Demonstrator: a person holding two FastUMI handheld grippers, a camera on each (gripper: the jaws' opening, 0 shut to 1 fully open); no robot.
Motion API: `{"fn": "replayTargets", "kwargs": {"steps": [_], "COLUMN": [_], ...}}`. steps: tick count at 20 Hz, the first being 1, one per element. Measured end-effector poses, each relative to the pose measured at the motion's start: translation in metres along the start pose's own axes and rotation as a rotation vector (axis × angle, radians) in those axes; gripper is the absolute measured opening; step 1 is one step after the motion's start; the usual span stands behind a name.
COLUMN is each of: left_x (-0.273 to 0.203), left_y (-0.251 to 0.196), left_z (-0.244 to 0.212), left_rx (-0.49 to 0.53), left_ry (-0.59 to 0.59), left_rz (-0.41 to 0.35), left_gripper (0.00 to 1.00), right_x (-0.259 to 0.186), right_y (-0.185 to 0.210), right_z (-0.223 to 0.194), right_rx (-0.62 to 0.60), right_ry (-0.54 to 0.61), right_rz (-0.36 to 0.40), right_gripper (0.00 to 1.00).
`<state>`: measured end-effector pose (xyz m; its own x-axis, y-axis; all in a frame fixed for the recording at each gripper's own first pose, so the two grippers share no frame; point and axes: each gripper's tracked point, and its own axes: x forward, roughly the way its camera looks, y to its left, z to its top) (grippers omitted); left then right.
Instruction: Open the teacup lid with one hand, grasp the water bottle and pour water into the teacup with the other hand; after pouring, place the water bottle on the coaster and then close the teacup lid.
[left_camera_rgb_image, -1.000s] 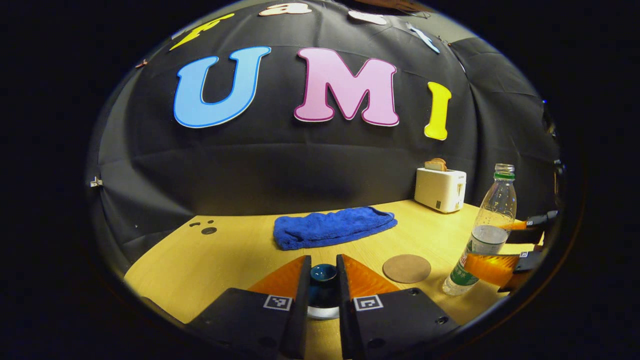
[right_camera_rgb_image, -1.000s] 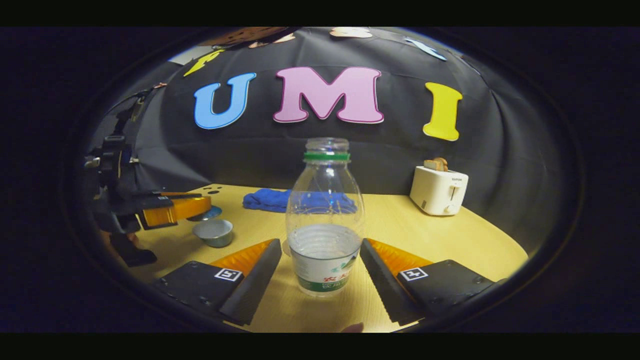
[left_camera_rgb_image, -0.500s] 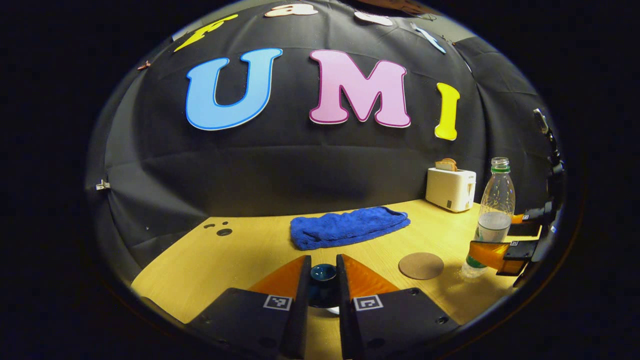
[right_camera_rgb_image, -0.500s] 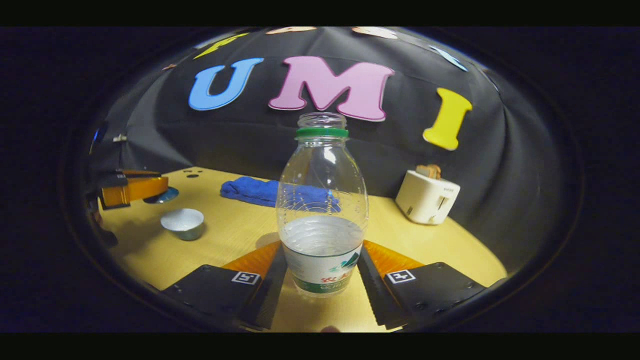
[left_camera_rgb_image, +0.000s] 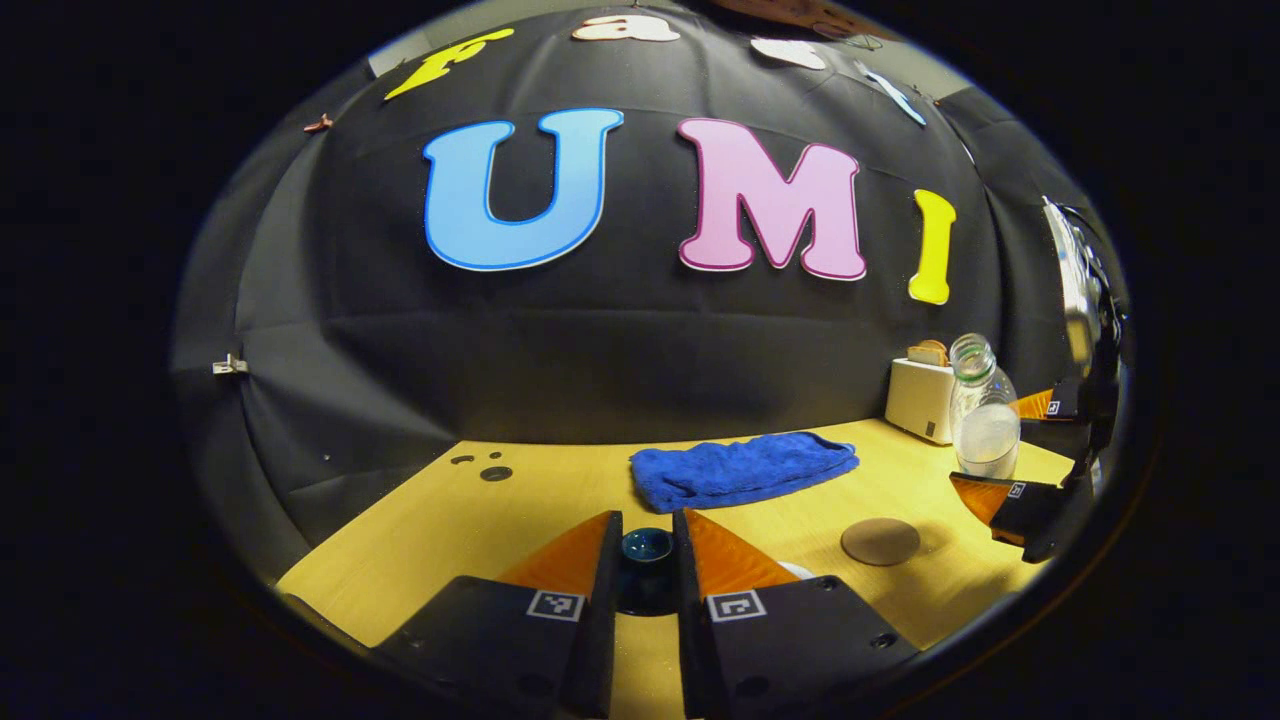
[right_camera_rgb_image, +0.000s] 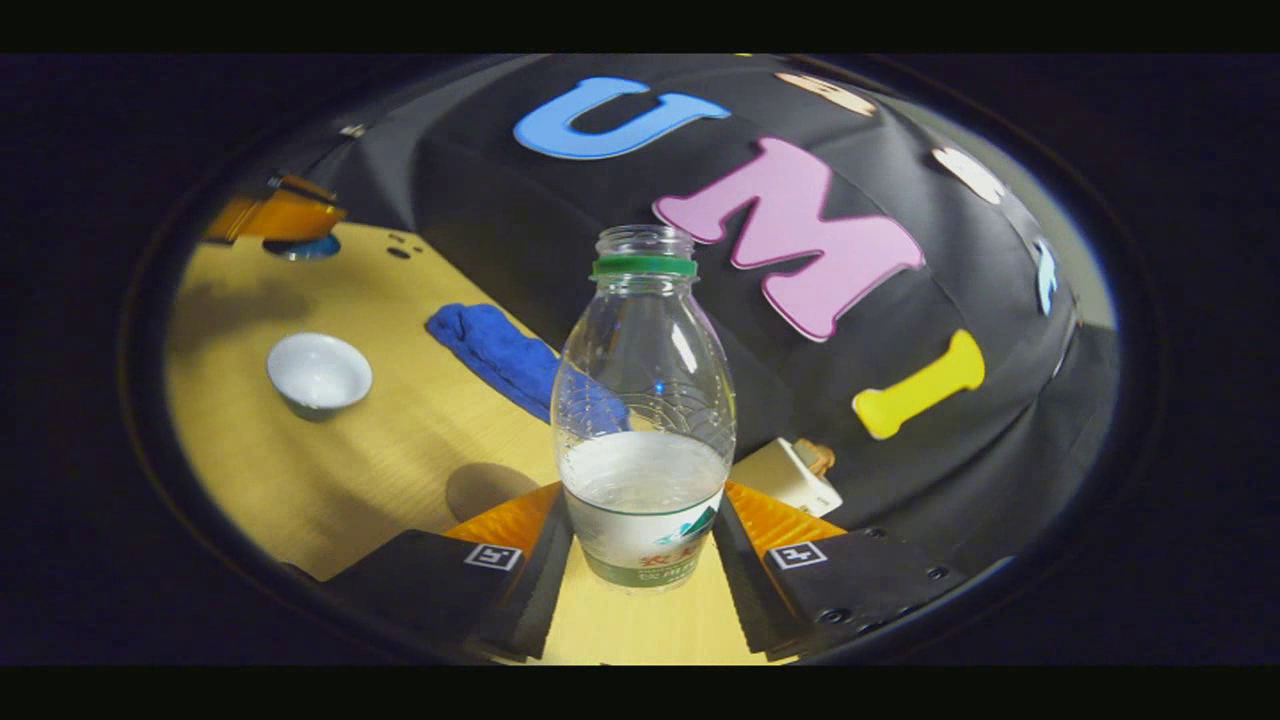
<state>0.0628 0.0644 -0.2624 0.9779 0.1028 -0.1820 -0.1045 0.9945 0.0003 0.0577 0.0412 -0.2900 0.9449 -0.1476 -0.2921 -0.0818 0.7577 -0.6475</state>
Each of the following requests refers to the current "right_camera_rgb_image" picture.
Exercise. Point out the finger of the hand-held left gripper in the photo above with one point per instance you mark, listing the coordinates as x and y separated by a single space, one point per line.
280 215
300 186

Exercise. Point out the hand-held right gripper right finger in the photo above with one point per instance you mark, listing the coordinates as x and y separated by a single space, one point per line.
740 590

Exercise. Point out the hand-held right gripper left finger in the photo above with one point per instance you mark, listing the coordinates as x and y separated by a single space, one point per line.
535 600

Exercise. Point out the round brown coaster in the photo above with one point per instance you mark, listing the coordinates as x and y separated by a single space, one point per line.
485 490

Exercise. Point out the white teacup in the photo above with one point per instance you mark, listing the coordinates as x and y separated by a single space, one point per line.
318 375

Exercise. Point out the clear plastic water bottle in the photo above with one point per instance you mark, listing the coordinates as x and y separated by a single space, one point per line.
640 400

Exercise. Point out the white toaster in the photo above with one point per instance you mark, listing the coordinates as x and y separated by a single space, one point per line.
785 478

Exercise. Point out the toast slice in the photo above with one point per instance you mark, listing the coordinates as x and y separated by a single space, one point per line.
820 456

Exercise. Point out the blue towel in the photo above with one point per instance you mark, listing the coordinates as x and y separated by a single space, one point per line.
490 345

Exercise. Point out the black backdrop cloth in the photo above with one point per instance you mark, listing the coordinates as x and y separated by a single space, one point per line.
560 220

